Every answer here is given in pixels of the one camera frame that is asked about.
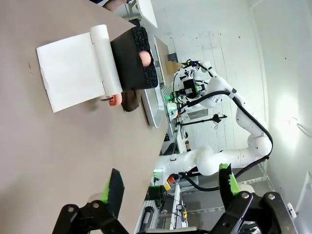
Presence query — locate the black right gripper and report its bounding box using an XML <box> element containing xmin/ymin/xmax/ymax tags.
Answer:
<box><xmin>165</xmin><ymin>78</ymin><xmax>198</xmax><ymax>116</ymax></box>

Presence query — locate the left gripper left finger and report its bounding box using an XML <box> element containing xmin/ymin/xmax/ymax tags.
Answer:
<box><xmin>52</xmin><ymin>168</ymin><xmax>130</xmax><ymax>234</ymax></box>

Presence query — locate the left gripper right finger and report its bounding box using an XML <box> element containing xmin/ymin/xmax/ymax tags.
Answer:
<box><xmin>211</xmin><ymin>162</ymin><xmax>297</xmax><ymax>234</ymax></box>

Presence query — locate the person's right hand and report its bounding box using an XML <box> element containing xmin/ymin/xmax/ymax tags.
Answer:
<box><xmin>103</xmin><ymin>0</ymin><xmax>127</xmax><ymax>12</ymax></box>

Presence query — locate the silver metal tray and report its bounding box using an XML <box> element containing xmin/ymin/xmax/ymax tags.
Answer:
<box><xmin>142</xmin><ymin>36</ymin><xmax>169</xmax><ymax>128</ymax></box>

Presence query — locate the black tripod boom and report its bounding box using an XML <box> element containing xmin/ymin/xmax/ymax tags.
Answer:
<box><xmin>175</xmin><ymin>114</ymin><xmax>229</xmax><ymax>128</ymax></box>

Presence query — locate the small brown cardboard box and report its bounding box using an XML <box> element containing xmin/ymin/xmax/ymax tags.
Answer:
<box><xmin>166</xmin><ymin>60</ymin><xmax>182</xmax><ymax>74</ymax></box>

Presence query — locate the brown folded cloth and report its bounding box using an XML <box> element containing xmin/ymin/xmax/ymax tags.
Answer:
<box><xmin>121</xmin><ymin>89</ymin><xmax>145</xmax><ymax>113</ymax></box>

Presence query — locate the white side table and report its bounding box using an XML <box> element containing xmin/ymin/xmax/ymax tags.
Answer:
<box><xmin>136</xmin><ymin>0</ymin><xmax>158</xmax><ymax>29</ymax></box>

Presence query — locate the white folding stand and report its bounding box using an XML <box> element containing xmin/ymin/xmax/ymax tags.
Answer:
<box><xmin>36</xmin><ymin>23</ymin><xmax>123</xmax><ymax>114</ymax></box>

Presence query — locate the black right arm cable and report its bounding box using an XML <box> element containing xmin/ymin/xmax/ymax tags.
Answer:
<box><xmin>179</xmin><ymin>89</ymin><xmax>274</xmax><ymax>192</ymax></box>

